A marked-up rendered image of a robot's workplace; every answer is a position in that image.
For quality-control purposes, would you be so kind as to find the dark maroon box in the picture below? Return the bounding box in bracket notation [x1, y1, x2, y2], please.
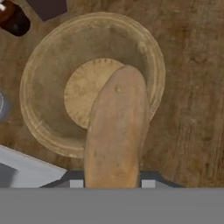
[25, 0, 68, 22]

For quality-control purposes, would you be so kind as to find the dark brown bottle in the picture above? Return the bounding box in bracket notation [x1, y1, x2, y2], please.
[0, 0, 32, 38]

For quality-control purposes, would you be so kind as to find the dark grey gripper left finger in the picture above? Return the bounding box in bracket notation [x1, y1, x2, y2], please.
[40, 170, 86, 189]

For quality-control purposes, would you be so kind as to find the brown sweet potato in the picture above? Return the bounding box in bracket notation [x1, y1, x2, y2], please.
[83, 64, 151, 189]

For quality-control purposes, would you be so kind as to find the tan wooden bowl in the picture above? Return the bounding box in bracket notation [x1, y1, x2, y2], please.
[18, 11, 166, 159]

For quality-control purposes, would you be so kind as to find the grey round metal object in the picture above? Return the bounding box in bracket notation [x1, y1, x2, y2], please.
[0, 90, 11, 122]

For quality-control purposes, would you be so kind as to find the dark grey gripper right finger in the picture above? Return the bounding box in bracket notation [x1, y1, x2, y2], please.
[138, 170, 186, 189]

